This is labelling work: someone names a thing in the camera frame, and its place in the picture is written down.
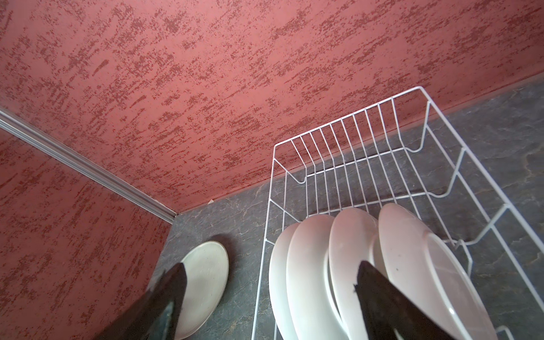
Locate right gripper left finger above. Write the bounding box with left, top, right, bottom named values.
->
left=95, top=263, right=188, bottom=339

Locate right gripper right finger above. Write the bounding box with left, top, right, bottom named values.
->
left=354, top=261, right=453, bottom=339

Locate white plate orange sunburst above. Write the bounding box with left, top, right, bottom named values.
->
left=378, top=203, right=497, bottom=339

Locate plain grey ceramic plate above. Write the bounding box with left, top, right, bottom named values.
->
left=174, top=241, right=230, bottom=339

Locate white plate orange print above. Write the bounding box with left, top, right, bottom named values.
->
left=286, top=215, right=348, bottom=339

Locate white plate green red rim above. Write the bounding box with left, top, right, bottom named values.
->
left=329, top=208, right=387, bottom=339

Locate green rimmed text plate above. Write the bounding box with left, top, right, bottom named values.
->
left=269, top=222, right=300, bottom=339

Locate white wire dish rack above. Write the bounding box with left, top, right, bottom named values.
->
left=251, top=82, right=543, bottom=339

